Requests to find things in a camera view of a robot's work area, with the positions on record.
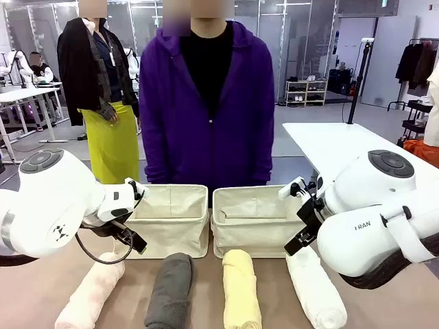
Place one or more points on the pink towel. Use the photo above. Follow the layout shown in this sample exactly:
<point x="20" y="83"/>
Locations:
<point x="92" y="291"/>

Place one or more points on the black tripod pole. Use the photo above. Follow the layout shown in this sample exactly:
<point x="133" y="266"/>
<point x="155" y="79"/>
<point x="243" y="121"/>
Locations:
<point x="358" y="82"/>

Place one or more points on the black suitcase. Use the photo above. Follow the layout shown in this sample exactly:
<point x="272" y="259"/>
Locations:
<point x="340" y="80"/>

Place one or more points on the person in cream and orange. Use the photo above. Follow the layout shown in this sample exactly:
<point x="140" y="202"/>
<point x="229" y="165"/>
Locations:
<point x="433" y="113"/>

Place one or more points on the yellow-skirt person right hand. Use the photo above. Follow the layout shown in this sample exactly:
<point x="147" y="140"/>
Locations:
<point x="110" y="113"/>

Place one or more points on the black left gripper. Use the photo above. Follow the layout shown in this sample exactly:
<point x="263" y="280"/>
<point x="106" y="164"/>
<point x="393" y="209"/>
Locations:
<point x="103" y="229"/>

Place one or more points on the cream fabric basket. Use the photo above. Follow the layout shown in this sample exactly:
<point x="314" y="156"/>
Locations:
<point x="254" y="233"/>
<point x="171" y="233"/>

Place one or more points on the wooden shoe rack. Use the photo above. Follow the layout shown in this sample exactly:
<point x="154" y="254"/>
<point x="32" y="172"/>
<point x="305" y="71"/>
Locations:
<point x="306" y="90"/>

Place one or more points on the person in purple hoodie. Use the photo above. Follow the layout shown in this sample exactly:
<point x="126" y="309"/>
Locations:
<point x="171" y="120"/>

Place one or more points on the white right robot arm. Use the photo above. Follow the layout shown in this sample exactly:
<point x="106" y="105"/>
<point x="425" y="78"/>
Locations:
<point x="370" y="192"/>

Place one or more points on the grey towel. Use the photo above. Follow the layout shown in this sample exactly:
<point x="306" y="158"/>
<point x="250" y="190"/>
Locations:
<point x="169" y="291"/>

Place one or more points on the clothes rack with garments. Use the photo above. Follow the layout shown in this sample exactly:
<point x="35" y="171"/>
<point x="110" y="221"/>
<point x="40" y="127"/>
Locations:
<point x="415" y="65"/>

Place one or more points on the seated person in background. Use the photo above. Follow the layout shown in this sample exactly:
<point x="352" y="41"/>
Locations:
<point x="39" y="68"/>

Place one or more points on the person in yellow skirt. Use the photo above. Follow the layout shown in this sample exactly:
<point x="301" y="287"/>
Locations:
<point x="103" y="147"/>

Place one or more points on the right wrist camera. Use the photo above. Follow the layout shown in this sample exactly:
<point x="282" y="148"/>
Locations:
<point x="289" y="189"/>

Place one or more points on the yellow rolled towel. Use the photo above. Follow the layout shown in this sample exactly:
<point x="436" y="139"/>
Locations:
<point x="240" y="291"/>

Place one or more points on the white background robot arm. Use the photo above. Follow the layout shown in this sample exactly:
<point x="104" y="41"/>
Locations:
<point x="19" y="63"/>

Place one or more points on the white office desk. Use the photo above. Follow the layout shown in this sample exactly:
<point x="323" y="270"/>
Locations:
<point x="27" y="94"/>

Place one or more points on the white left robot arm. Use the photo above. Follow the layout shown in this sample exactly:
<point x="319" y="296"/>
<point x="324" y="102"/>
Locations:
<point x="51" y="205"/>

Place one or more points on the white side table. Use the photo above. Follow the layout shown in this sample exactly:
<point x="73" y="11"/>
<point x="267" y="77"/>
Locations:
<point x="329" y="140"/>

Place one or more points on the black utility cart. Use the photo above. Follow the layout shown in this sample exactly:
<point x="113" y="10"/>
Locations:
<point x="415" y="116"/>

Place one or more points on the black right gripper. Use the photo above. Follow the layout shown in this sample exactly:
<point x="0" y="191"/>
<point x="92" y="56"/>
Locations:
<point x="312" y="214"/>

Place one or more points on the white towel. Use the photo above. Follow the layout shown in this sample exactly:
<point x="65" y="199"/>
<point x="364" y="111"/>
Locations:
<point x="315" y="291"/>

